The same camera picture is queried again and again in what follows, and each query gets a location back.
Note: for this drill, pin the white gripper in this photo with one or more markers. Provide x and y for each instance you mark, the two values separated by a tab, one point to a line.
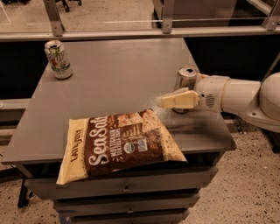
209	93

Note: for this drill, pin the silver redbull can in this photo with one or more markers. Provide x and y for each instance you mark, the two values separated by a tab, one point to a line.
186	77

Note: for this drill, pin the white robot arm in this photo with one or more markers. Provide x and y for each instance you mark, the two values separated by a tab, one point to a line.
255	102

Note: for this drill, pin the brown sea salt chip bag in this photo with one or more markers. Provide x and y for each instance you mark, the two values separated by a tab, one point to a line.
110	143

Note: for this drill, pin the green white soda can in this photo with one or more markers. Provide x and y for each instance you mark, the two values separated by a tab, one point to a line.
58	60

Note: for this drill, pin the grey drawer cabinet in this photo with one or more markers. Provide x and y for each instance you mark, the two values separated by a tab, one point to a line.
113	77

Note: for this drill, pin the grey metal railing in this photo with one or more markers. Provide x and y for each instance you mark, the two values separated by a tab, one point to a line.
43	20

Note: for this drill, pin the black office chair base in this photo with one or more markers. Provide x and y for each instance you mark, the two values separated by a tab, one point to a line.
66	4

